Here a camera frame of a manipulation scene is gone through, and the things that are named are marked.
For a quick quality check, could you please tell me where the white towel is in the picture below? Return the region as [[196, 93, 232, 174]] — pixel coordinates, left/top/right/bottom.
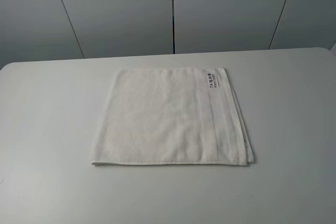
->
[[91, 68, 254, 166]]

